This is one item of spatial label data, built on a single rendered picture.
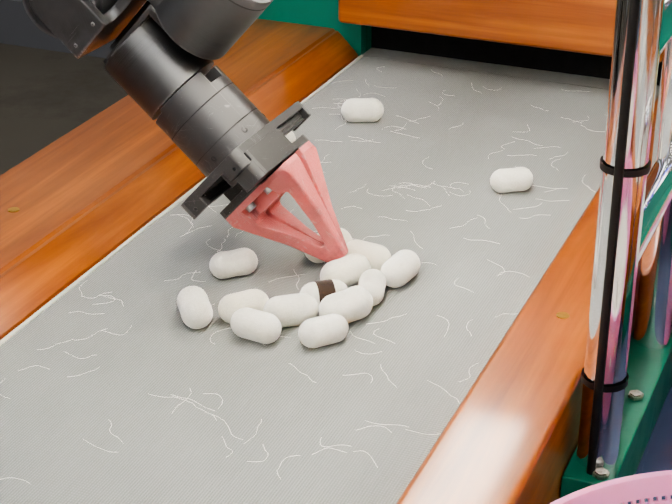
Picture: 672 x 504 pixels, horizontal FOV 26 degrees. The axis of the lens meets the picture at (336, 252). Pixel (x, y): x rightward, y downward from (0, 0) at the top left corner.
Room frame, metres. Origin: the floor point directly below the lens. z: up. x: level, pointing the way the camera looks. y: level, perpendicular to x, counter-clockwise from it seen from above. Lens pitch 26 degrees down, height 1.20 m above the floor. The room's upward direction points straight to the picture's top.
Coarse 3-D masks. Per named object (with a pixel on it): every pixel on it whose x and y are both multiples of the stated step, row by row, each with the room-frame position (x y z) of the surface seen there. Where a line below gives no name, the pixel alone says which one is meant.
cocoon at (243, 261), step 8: (240, 248) 0.89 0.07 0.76; (248, 248) 0.89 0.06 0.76; (216, 256) 0.88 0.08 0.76; (224, 256) 0.88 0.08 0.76; (232, 256) 0.88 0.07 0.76; (240, 256) 0.88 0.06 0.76; (248, 256) 0.88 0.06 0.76; (256, 256) 0.89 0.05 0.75; (216, 264) 0.88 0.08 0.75; (224, 264) 0.88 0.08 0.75; (232, 264) 0.88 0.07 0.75; (240, 264) 0.88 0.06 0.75; (248, 264) 0.88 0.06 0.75; (256, 264) 0.89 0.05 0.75; (216, 272) 0.88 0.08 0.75; (224, 272) 0.87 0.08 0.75; (232, 272) 0.88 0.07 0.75; (240, 272) 0.88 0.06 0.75; (248, 272) 0.88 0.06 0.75
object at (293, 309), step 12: (276, 300) 0.81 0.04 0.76; (288, 300) 0.81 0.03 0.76; (300, 300) 0.82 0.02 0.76; (312, 300) 0.82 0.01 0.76; (276, 312) 0.81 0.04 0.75; (288, 312) 0.81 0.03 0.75; (300, 312) 0.81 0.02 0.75; (312, 312) 0.81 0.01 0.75; (288, 324) 0.81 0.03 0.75; (300, 324) 0.81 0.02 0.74
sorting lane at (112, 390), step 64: (384, 64) 1.33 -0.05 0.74; (320, 128) 1.16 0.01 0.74; (384, 128) 1.16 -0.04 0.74; (448, 128) 1.16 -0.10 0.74; (512, 128) 1.16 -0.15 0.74; (576, 128) 1.16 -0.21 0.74; (384, 192) 1.03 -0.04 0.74; (448, 192) 1.03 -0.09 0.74; (512, 192) 1.03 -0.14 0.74; (576, 192) 1.03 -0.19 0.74; (128, 256) 0.92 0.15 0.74; (192, 256) 0.92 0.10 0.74; (448, 256) 0.92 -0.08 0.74; (512, 256) 0.92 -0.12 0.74; (64, 320) 0.82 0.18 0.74; (128, 320) 0.82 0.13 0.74; (384, 320) 0.82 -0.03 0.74; (448, 320) 0.82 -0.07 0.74; (512, 320) 0.82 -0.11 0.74; (0, 384) 0.74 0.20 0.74; (64, 384) 0.74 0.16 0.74; (128, 384) 0.74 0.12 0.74; (192, 384) 0.74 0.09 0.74; (256, 384) 0.74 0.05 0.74; (320, 384) 0.74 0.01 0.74; (384, 384) 0.74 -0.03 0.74; (448, 384) 0.74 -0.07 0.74; (0, 448) 0.68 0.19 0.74; (64, 448) 0.68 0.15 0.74; (128, 448) 0.68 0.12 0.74; (192, 448) 0.68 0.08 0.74; (256, 448) 0.68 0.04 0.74; (320, 448) 0.68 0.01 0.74; (384, 448) 0.68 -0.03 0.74
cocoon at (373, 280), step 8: (368, 272) 0.86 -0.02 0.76; (376, 272) 0.86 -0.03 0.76; (360, 280) 0.85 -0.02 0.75; (368, 280) 0.84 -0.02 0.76; (376, 280) 0.85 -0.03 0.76; (384, 280) 0.85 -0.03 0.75; (368, 288) 0.84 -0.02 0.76; (376, 288) 0.84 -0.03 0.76; (384, 288) 0.85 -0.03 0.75; (376, 296) 0.84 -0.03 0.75; (376, 304) 0.84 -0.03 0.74
